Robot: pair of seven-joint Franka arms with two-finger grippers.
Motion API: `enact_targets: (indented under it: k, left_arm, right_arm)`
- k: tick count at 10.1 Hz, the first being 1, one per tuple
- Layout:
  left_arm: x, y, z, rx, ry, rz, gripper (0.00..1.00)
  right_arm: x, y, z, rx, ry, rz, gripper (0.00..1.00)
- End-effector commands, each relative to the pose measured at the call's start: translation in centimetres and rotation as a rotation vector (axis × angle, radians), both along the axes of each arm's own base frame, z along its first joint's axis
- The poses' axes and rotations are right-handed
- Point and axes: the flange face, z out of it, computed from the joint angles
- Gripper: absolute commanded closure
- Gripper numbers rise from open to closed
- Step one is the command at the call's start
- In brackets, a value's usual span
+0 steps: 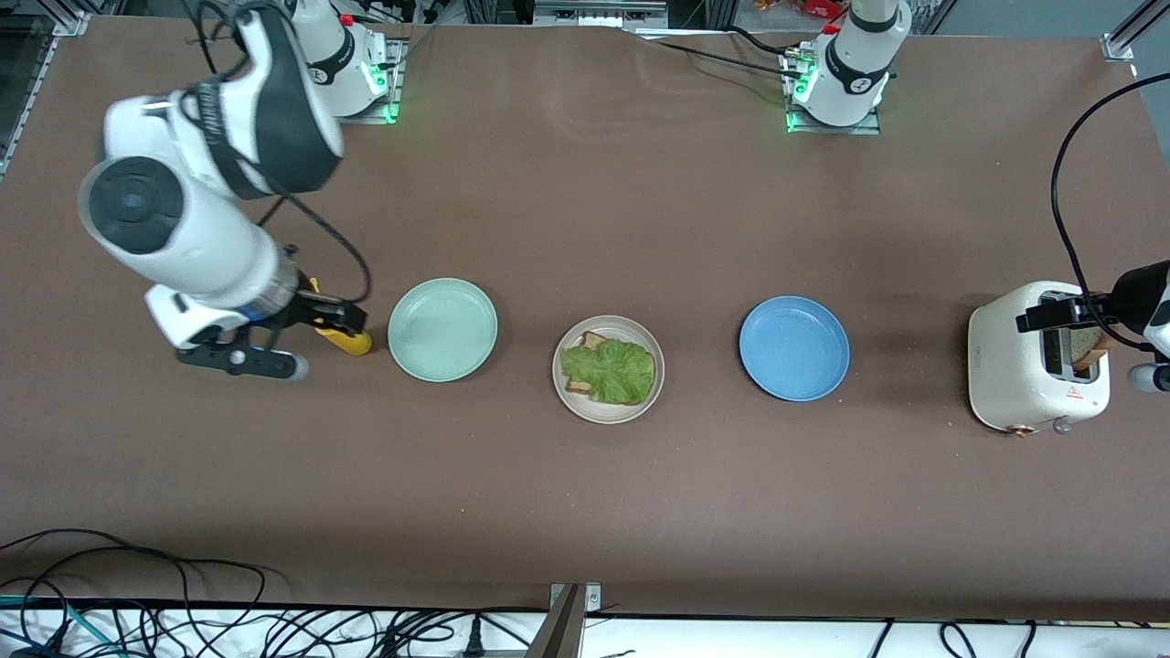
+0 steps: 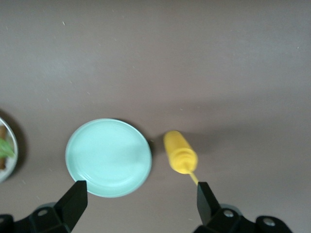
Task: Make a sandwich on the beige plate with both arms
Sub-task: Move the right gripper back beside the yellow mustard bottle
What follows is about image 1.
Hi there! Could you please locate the aluminium post with bracket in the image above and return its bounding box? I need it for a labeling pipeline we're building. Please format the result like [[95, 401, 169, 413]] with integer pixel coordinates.
[[526, 583, 602, 658]]

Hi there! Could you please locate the black looping cable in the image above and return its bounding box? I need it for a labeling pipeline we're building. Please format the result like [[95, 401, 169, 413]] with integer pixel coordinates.
[[0, 528, 268, 609]]

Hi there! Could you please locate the green lettuce leaf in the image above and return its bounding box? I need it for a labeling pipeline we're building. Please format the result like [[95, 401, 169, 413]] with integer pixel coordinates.
[[559, 338, 657, 404]]

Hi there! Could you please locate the teal cable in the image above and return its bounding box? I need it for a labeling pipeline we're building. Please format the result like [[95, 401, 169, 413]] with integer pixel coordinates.
[[0, 594, 124, 658]]

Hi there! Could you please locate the mint green plate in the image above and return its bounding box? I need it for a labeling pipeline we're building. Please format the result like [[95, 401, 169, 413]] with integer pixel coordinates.
[[387, 277, 499, 383]]

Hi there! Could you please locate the red orange object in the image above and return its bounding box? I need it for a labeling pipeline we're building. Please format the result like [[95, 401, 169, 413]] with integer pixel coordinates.
[[754, 0, 846, 21]]

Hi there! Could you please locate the yellow squeeze bottle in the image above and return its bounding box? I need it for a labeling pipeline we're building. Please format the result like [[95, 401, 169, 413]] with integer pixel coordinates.
[[308, 278, 373, 356]]

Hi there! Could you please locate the brown bread slice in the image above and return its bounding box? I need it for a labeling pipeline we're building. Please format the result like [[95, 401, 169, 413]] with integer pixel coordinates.
[[1068, 324, 1112, 372], [564, 331, 652, 407]]

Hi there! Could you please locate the blue plate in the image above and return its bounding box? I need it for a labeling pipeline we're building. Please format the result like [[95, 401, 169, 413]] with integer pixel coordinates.
[[739, 294, 851, 402]]

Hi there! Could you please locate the beige plate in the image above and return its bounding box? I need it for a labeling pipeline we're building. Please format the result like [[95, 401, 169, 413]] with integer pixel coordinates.
[[551, 314, 665, 425]]

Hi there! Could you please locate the long black base cable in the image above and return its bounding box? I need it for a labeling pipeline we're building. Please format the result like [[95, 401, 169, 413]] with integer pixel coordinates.
[[631, 27, 805, 79]]

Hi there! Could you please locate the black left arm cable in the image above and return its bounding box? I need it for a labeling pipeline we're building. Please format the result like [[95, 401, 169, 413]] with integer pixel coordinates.
[[1049, 75, 1170, 354]]

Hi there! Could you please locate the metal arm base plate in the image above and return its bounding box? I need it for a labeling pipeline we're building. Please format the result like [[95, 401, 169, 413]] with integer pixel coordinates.
[[784, 46, 883, 136], [302, 37, 405, 125]]

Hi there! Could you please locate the short black base cable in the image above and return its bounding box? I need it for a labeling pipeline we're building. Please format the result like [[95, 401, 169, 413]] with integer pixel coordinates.
[[727, 26, 796, 58]]

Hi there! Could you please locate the brown table mat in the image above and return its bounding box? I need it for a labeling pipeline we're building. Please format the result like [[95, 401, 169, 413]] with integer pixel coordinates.
[[0, 16, 1170, 622]]

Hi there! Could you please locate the white toaster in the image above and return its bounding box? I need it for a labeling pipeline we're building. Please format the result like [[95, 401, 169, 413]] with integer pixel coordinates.
[[967, 280, 1112, 438]]

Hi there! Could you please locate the grey device box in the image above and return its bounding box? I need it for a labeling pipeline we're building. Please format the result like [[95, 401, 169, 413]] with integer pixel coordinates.
[[533, 0, 668, 28]]

